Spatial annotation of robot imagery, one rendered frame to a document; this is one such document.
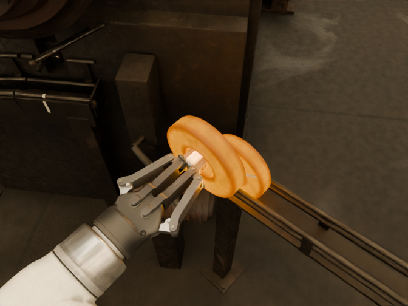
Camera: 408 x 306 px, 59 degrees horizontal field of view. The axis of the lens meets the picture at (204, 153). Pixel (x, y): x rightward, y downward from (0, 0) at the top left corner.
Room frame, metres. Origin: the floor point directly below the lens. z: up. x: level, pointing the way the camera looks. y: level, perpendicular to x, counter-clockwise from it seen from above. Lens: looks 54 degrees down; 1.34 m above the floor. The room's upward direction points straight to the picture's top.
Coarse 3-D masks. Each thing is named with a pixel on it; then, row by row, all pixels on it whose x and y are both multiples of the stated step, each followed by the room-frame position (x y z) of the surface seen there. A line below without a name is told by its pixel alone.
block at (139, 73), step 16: (128, 64) 0.65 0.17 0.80; (144, 64) 0.65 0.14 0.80; (128, 80) 0.60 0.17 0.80; (144, 80) 0.60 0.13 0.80; (128, 96) 0.59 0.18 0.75; (144, 96) 0.59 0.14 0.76; (160, 96) 0.67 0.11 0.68; (128, 112) 0.60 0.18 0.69; (144, 112) 0.59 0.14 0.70; (160, 112) 0.65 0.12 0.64; (128, 128) 0.60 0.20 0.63; (144, 128) 0.59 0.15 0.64; (160, 128) 0.63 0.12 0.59
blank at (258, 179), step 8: (224, 136) 0.46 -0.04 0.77; (232, 136) 0.45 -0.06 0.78; (232, 144) 0.43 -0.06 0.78; (240, 144) 0.43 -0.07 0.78; (248, 144) 0.43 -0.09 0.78; (240, 152) 0.41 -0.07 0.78; (248, 152) 0.41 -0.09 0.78; (256, 152) 0.41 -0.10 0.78; (248, 160) 0.40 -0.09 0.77; (256, 160) 0.40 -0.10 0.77; (248, 168) 0.39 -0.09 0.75; (256, 168) 0.38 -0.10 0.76; (264, 168) 0.39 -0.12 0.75; (248, 176) 0.39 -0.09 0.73; (256, 176) 0.38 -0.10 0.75; (264, 176) 0.38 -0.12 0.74; (248, 184) 0.39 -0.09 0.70; (256, 184) 0.37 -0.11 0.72; (264, 184) 0.37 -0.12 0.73; (248, 192) 0.38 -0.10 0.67; (256, 192) 0.37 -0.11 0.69
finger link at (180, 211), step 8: (200, 176) 0.29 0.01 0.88; (192, 184) 0.28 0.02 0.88; (192, 192) 0.27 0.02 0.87; (184, 200) 0.25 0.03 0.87; (192, 200) 0.26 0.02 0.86; (176, 208) 0.24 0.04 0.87; (184, 208) 0.24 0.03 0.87; (176, 216) 0.23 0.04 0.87; (184, 216) 0.24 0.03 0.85; (176, 224) 0.22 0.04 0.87
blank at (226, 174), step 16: (176, 128) 0.36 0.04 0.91; (192, 128) 0.35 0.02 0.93; (208, 128) 0.35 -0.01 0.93; (176, 144) 0.37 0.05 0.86; (192, 144) 0.34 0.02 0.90; (208, 144) 0.32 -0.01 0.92; (224, 144) 0.32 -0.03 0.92; (208, 160) 0.32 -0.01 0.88; (224, 160) 0.30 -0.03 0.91; (240, 160) 0.31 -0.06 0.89; (208, 176) 0.33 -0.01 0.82; (224, 176) 0.30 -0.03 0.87; (240, 176) 0.30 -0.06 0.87; (224, 192) 0.30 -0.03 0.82
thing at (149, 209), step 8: (192, 168) 0.31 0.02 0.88; (184, 176) 0.30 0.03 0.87; (176, 184) 0.28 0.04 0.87; (184, 184) 0.28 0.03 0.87; (168, 192) 0.27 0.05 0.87; (176, 192) 0.27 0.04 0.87; (152, 200) 0.25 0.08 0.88; (160, 200) 0.25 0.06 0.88; (168, 200) 0.26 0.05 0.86; (144, 208) 0.24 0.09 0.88; (152, 208) 0.24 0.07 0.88; (144, 216) 0.23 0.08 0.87
